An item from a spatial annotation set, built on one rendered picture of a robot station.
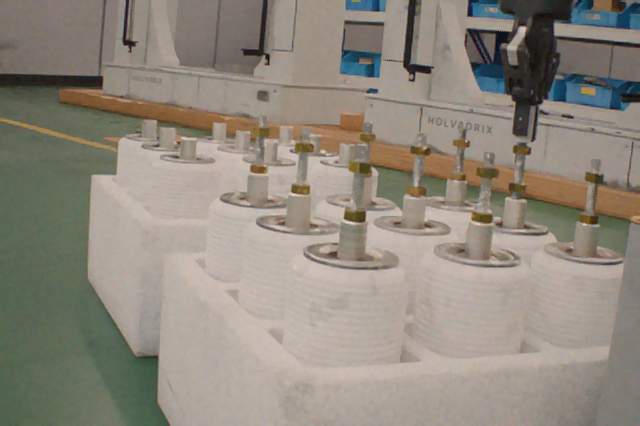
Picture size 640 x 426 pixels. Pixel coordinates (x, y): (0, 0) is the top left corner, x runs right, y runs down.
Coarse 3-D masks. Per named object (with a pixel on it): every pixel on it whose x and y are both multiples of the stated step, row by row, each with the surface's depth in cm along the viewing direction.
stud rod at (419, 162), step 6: (420, 132) 84; (420, 138) 84; (426, 138) 84; (420, 144) 84; (426, 144) 84; (420, 156) 84; (414, 162) 84; (420, 162) 84; (414, 168) 84; (420, 168) 84; (414, 174) 84; (420, 174) 84; (414, 180) 84; (420, 180) 84; (420, 186) 85
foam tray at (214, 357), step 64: (192, 256) 96; (192, 320) 85; (256, 320) 75; (192, 384) 85; (256, 384) 67; (320, 384) 63; (384, 384) 65; (448, 384) 67; (512, 384) 69; (576, 384) 72
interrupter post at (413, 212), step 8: (408, 200) 84; (416, 200) 84; (424, 200) 84; (408, 208) 84; (416, 208) 84; (424, 208) 85; (408, 216) 84; (416, 216) 84; (424, 216) 85; (408, 224) 84; (416, 224) 84
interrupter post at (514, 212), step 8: (512, 200) 89; (520, 200) 89; (512, 208) 89; (520, 208) 89; (504, 216) 90; (512, 216) 89; (520, 216) 89; (504, 224) 90; (512, 224) 89; (520, 224) 89
